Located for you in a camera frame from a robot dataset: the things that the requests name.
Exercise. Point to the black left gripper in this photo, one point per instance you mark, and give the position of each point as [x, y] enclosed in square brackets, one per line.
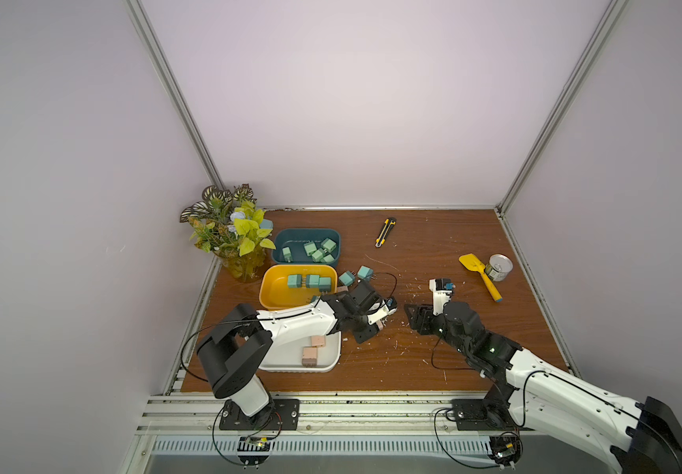
[364, 337]

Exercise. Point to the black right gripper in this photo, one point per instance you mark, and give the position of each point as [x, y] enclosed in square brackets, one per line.
[425, 320]

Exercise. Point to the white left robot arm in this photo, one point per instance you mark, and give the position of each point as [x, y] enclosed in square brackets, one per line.
[232, 353]

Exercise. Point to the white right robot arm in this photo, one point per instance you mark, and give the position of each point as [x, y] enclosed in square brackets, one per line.
[630, 436]

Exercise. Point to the white storage bin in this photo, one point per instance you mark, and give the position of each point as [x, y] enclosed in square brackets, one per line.
[287, 357]

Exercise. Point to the yellow storage bin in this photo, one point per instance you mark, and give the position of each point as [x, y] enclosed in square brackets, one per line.
[276, 294]

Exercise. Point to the teal storage bin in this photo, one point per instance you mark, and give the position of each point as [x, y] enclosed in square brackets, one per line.
[294, 238]

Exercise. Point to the yellow toy shovel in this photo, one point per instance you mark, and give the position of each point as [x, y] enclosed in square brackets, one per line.
[473, 264]

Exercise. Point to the silver tin can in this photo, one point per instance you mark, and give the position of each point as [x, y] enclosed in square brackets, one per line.
[498, 267]

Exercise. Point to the yellow black utility knife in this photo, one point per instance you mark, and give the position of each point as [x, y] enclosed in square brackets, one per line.
[387, 227]

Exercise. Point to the potted green plant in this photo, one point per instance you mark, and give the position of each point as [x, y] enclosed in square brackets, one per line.
[226, 224]

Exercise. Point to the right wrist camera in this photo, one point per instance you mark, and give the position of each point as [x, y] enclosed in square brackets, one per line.
[442, 290]

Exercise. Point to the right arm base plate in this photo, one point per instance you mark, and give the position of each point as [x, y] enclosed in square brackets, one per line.
[481, 415]

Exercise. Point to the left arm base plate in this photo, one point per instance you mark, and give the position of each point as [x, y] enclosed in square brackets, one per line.
[278, 415]

